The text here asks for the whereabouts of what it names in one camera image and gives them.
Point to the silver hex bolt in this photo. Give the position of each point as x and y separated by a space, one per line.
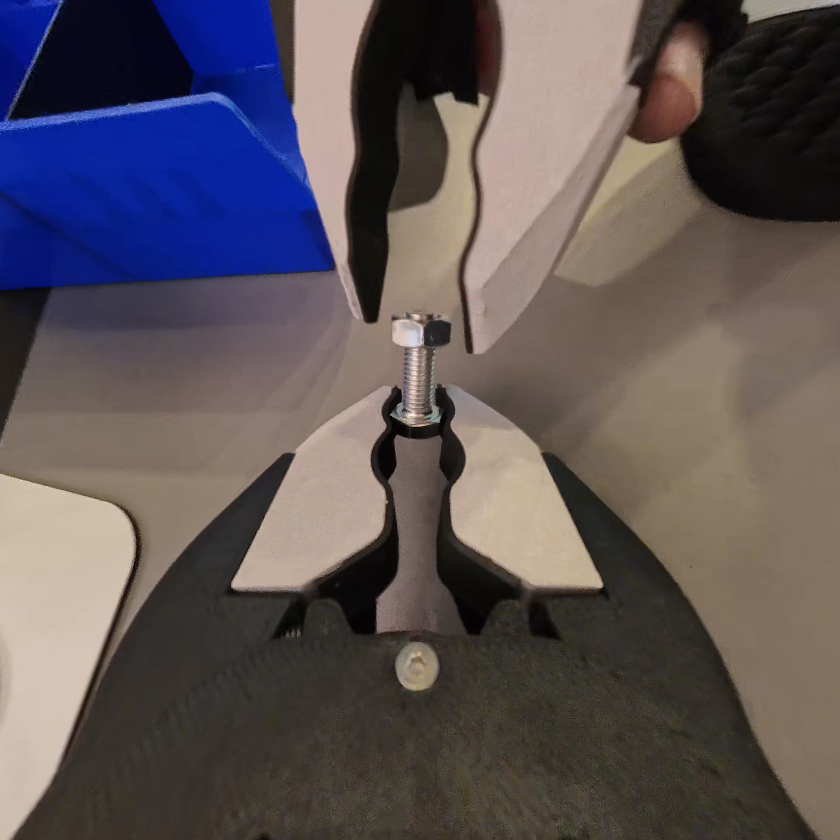
415 384

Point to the blue plastic bin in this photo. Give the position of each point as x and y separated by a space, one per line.
164 197

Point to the person's right hand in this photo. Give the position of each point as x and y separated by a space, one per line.
673 98

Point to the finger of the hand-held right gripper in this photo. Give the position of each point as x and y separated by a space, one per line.
551 131
325 131

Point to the black wrist rest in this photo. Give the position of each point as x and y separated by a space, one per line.
768 131

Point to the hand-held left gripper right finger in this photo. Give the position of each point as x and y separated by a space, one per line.
518 518

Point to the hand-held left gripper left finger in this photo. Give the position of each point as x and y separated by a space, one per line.
315 512

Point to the white metal stand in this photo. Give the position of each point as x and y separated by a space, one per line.
59 590

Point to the silver hex nut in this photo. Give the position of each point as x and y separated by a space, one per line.
420 334

